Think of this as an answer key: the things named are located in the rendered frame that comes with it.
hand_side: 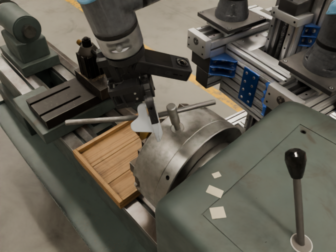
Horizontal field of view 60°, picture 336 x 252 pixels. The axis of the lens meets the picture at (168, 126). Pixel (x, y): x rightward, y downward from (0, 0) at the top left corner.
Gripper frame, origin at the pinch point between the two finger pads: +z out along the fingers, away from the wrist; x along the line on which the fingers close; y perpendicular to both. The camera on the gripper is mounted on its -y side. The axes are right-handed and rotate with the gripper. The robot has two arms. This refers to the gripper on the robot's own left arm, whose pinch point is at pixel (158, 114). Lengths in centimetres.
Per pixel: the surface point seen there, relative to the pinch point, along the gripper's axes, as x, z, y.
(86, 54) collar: -54, 19, 26
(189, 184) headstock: 17.4, 2.5, -3.7
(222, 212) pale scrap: 24.5, 1.8, -8.5
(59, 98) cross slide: -46, 31, 43
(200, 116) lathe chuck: -2.8, 8.1, -9.9
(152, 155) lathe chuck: 4.8, 9.1, 3.9
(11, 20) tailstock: -89, 16, 63
